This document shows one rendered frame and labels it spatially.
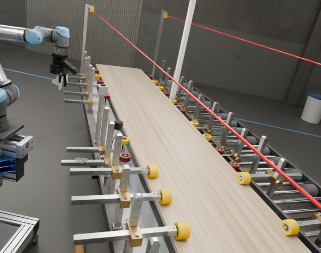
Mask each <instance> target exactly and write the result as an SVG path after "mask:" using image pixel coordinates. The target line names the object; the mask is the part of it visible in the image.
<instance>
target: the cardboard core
mask: <svg viewBox="0 0 321 253"><path fill-rule="evenodd" d="M74 253H85V245H84V244H82V245H74Z"/></svg>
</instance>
